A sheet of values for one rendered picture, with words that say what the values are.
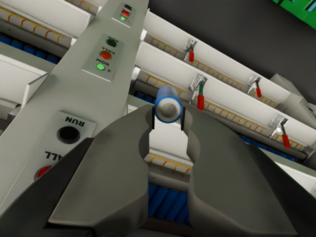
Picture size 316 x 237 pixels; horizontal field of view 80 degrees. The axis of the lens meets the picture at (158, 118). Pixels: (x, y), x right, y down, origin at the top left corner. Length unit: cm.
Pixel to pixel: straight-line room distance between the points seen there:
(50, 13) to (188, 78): 30
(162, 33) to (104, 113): 43
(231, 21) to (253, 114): 37
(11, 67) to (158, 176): 23
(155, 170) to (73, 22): 31
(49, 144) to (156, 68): 30
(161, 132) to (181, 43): 40
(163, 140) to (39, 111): 16
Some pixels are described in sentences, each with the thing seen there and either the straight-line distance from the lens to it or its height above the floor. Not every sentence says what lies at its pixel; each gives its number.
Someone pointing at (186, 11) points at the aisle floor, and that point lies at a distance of 76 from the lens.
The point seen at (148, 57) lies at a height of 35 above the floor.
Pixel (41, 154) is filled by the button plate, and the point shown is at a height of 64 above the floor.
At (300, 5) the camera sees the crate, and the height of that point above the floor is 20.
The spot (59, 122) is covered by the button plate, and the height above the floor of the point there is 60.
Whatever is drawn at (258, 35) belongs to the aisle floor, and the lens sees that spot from 86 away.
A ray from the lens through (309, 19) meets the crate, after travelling 59.
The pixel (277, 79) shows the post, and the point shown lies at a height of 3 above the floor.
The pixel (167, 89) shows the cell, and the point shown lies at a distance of 15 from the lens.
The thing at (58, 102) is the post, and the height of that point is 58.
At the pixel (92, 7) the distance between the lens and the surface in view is 62.
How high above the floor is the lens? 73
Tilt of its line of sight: 45 degrees down
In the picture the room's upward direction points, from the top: 178 degrees counter-clockwise
